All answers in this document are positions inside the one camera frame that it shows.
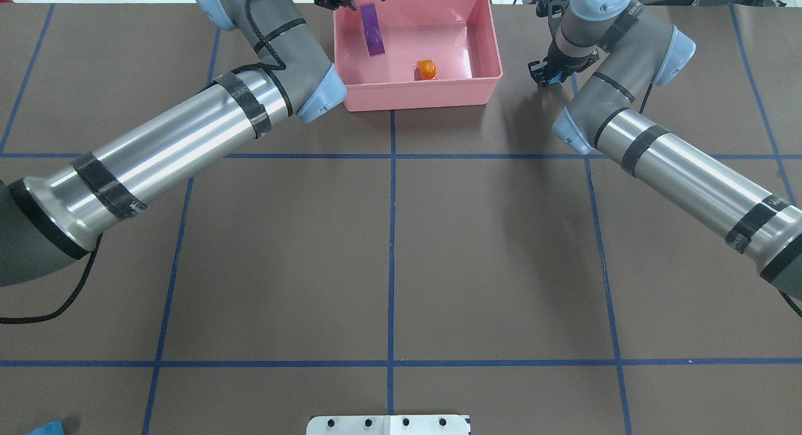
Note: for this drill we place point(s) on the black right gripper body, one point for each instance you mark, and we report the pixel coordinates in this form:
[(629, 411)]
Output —
[(555, 67)]

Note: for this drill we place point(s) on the purple block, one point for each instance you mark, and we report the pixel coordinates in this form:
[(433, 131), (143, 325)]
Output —
[(371, 30)]

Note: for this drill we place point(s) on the orange block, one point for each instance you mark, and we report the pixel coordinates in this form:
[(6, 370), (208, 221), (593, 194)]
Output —
[(425, 70)]

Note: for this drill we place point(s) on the small blue block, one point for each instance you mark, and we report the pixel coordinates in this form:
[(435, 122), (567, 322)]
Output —
[(558, 78)]

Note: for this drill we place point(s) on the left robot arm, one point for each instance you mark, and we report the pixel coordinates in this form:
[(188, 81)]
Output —
[(50, 222)]

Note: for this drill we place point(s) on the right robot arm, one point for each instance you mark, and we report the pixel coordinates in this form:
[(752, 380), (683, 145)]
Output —
[(634, 49)]

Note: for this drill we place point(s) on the pink plastic box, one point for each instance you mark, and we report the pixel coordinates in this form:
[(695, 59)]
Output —
[(457, 35)]

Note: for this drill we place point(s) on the long blue studded block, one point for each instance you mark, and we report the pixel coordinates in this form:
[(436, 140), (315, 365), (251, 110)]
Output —
[(51, 428)]

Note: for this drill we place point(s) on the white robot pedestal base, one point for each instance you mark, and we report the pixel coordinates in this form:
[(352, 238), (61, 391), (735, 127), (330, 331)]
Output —
[(391, 424)]

